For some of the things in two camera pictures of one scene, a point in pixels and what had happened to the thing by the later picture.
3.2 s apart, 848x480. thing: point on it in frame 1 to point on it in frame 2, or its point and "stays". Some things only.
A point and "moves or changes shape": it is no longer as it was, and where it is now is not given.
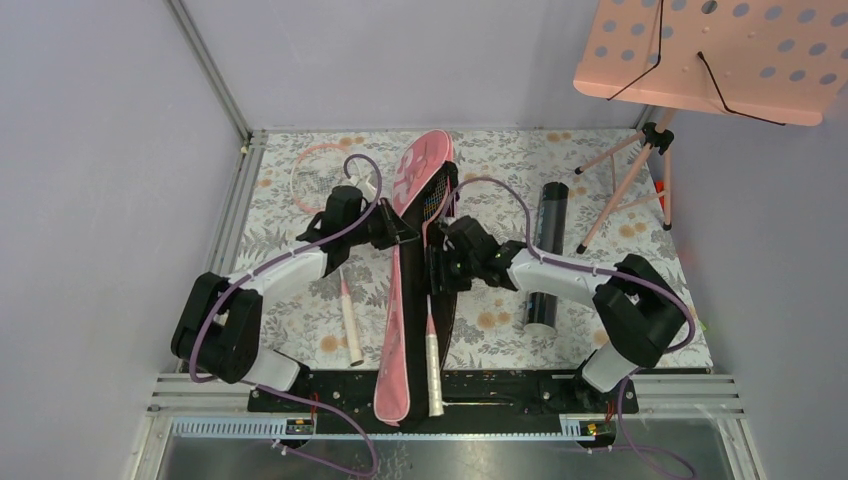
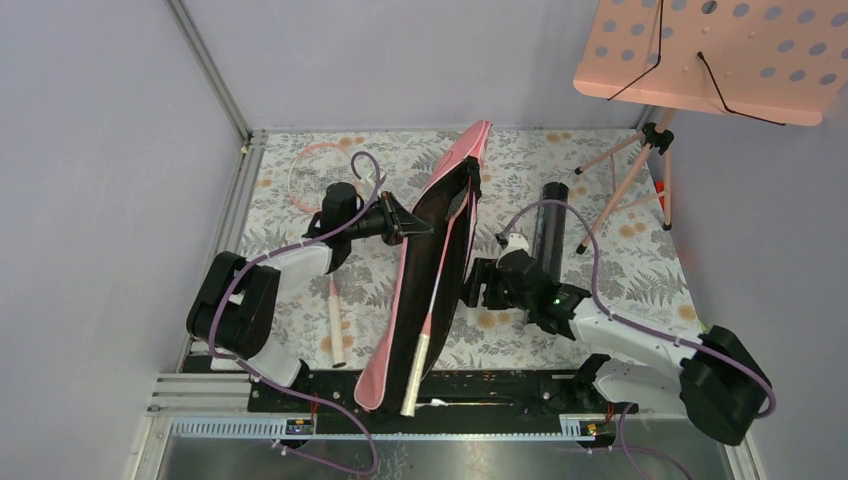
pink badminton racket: x=435 y=204 moves or changes shape
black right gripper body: x=457 y=272 to x=497 y=294
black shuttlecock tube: x=540 y=307 stays
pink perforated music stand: x=781 y=61 stays
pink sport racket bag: x=402 y=382 moves or changes shape
